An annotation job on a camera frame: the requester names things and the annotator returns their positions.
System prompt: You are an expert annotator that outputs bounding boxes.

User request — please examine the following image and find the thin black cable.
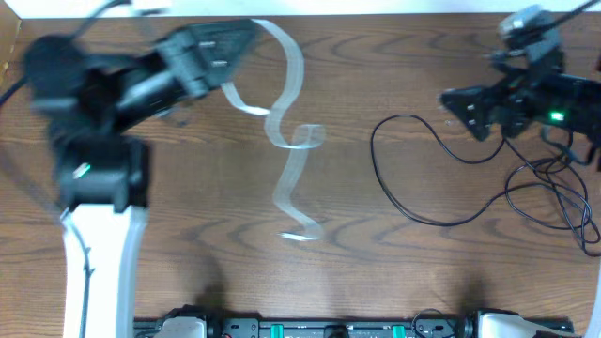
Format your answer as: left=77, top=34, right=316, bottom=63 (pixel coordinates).
left=369, top=114, right=601, bottom=258

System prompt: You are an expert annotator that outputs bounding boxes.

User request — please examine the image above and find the white usb cable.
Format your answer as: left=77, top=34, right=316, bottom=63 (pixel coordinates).
left=220, top=18, right=328, bottom=243

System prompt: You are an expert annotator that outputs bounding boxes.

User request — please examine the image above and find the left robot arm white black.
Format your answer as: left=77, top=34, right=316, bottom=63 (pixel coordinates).
left=23, top=19, right=257, bottom=337

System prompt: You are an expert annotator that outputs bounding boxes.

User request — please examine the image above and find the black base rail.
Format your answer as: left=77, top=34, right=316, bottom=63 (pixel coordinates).
left=133, top=305, right=578, bottom=338

